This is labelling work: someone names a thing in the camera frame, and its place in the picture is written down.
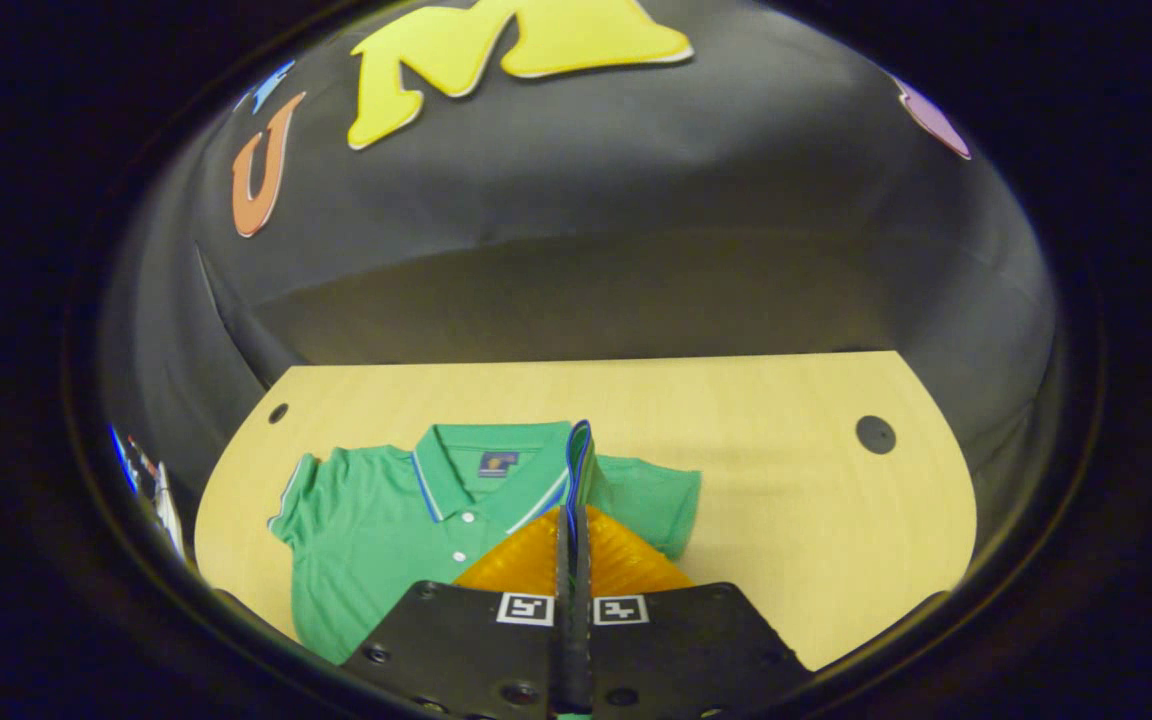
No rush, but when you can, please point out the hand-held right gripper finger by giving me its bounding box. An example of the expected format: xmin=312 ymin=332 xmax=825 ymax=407
xmin=341 ymin=505 xmax=579 ymax=720
xmin=576 ymin=505 xmax=813 ymax=720

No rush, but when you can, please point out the green polo T-shirt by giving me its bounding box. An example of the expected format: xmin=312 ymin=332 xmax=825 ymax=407
xmin=269 ymin=419 xmax=703 ymax=667

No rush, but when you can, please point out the black backdrop cloth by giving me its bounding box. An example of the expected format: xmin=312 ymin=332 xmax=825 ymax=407
xmin=101 ymin=0 xmax=1062 ymax=526

